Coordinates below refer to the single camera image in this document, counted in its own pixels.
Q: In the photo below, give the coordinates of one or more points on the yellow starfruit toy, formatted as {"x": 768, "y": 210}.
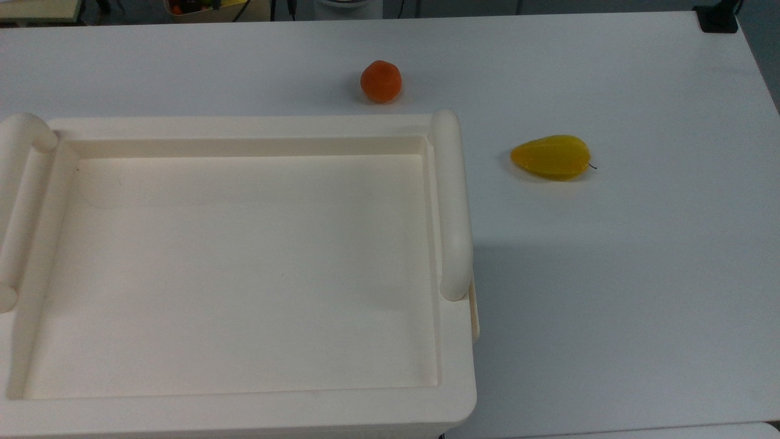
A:
{"x": 551, "y": 157}

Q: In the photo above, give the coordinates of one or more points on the cream plastic cabinet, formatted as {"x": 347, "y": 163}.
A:
{"x": 244, "y": 268}

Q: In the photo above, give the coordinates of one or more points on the orange tangerine toy fruit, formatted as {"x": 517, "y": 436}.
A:
{"x": 381, "y": 81}

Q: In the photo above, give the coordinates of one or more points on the cream cabinet door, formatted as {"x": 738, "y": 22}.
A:
{"x": 474, "y": 311}

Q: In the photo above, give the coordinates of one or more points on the black table clamp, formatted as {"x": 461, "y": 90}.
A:
{"x": 718, "y": 18}

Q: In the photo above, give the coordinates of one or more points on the cream rounded cabinet top bar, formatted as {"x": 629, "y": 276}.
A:
{"x": 15, "y": 201}
{"x": 452, "y": 207}

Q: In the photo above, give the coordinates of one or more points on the cardboard box with toys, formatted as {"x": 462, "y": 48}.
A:
{"x": 207, "y": 8}

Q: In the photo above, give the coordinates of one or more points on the beige side table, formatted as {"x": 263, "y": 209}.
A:
{"x": 36, "y": 9}

